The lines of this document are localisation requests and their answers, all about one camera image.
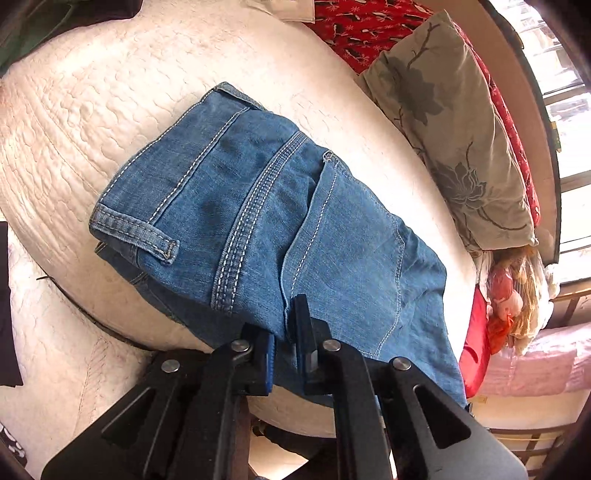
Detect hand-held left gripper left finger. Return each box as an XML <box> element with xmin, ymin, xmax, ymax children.
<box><xmin>41</xmin><ymin>322</ymin><xmax>276</xmax><ymax>480</ymax></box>

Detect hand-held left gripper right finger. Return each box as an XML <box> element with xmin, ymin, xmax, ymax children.
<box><xmin>289</xmin><ymin>294</ymin><xmax>529</xmax><ymax>480</ymax></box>

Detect blue denim pants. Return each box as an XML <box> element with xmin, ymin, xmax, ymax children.
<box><xmin>89</xmin><ymin>82</ymin><xmax>470</xmax><ymax>412</ymax></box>

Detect red cloth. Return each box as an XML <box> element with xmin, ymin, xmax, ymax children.
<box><xmin>459</xmin><ymin>288</ymin><xmax>492</xmax><ymax>398</ymax></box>

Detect doll with blonde hair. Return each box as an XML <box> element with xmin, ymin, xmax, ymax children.
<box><xmin>477</xmin><ymin>246</ymin><xmax>560</xmax><ymax>355</ymax></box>

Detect pink quilted blanket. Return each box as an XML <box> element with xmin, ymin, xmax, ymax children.
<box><xmin>477</xmin><ymin>321</ymin><xmax>591</xmax><ymax>400</ymax></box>

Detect grey floral pillow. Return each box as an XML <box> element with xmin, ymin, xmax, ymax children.
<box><xmin>355</xmin><ymin>10</ymin><xmax>539</xmax><ymax>253</ymax></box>

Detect black cloth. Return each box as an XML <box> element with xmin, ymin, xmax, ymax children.
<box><xmin>0</xmin><ymin>220</ymin><xmax>24</xmax><ymax>387</ymax></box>

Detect white quilted bed cover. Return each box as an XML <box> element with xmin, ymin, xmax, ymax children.
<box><xmin>0</xmin><ymin>0</ymin><xmax>478</xmax><ymax>467</ymax></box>

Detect dark green cloth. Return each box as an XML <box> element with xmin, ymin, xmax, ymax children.
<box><xmin>0</xmin><ymin>0</ymin><xmax>145</xmax><ymax>78</ymax></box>

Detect wooden chair frame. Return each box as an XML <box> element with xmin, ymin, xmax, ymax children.
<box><xmin>485</xmin><ymin>286</ymin><xmax>591</xmax><ymax>476</ymax></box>

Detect window frame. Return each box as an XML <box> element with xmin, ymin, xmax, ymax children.
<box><xmin>478</xmin><ymin>0</ymin><xmax>591</xmax><ymax>268</ymax></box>

